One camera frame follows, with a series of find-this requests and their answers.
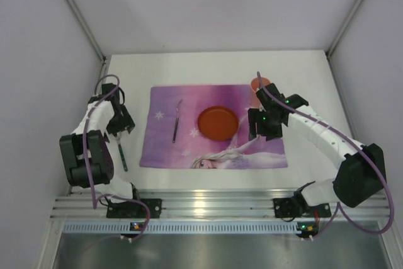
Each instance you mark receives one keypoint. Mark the pink plastic cup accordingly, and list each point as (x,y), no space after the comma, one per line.
(253,99)

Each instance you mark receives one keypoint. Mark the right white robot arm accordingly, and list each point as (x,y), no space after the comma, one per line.
(360,169)

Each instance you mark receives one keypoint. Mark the aluminium corner post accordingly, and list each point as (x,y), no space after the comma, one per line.
(76,12)
(347,21)

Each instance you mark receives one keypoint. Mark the perforated cable duct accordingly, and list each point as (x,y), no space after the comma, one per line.
(187,227)

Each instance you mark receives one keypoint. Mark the orange plastic plate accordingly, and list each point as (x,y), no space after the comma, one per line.
(218,123)

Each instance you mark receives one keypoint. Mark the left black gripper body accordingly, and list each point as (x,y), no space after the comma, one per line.
(121,125)

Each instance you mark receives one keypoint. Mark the aluminium mounting rail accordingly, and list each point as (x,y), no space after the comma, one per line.
(182,204)

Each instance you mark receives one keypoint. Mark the spoon with teal handle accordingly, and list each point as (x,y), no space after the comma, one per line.
(122,152)

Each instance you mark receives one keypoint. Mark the purple printed cloth placemat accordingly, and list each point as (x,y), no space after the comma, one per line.
(194,151)

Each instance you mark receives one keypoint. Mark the right aluminium corner post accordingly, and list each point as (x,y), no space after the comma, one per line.
(347,21)

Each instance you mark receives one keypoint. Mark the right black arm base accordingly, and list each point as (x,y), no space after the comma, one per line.
(296,207)

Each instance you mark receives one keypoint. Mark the fork with teal handle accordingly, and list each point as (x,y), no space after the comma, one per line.
(176,125)

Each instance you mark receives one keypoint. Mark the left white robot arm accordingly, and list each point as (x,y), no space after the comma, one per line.
(86,152)

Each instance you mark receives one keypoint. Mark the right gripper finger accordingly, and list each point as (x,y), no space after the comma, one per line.
(252,114)
(271,135)

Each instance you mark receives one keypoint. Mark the left aluminium corner post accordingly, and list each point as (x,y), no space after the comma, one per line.
(76,12)

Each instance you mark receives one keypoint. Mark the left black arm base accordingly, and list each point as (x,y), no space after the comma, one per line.
(130,210)

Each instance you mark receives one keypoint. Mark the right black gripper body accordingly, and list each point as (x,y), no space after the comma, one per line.
(264,130)

